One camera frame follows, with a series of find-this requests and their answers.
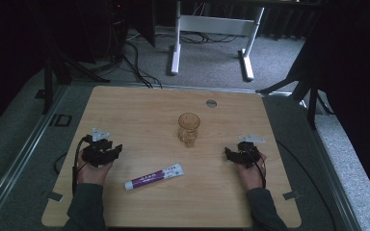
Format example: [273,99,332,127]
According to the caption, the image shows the black metal stand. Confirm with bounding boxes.
[40,47,111,116]
[255,41,335,131]

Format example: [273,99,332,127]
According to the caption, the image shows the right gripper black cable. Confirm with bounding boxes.
[251,156,268,190]

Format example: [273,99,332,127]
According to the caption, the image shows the long black cable on mat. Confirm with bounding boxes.
[275,140,337,231]

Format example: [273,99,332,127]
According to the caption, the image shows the white desk frame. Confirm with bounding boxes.
[169,0,266,82]

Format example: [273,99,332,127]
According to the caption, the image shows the grey tape piece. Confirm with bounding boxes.
[40,190,65,203]
[282,190,302,201]

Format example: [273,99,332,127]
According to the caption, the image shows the cables under white desk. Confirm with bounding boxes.
[125,29,240,45]

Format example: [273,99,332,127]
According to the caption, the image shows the bundle of black floor cables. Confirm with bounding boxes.
[120,40,164,90]

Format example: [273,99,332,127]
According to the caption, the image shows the person's right hand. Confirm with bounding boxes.
[233,151,268,192]

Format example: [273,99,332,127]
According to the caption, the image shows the dark computer tower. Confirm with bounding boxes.
[106,0,130,63]

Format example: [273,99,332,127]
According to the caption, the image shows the purple and white toothpaste tube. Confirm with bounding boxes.
[123,163,185,192]

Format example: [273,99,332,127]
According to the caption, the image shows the black cable loop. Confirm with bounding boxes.
[53,151,69,176]

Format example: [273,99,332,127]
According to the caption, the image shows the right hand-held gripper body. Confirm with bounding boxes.
[236,134,266,169]

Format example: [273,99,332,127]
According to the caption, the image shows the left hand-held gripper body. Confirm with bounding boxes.
[82,127,119,168]

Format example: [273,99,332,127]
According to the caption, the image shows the amber glass cup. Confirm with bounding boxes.
[177,112,201,149]

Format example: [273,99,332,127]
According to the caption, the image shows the person's left hand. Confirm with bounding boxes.
[76,149,114,188]

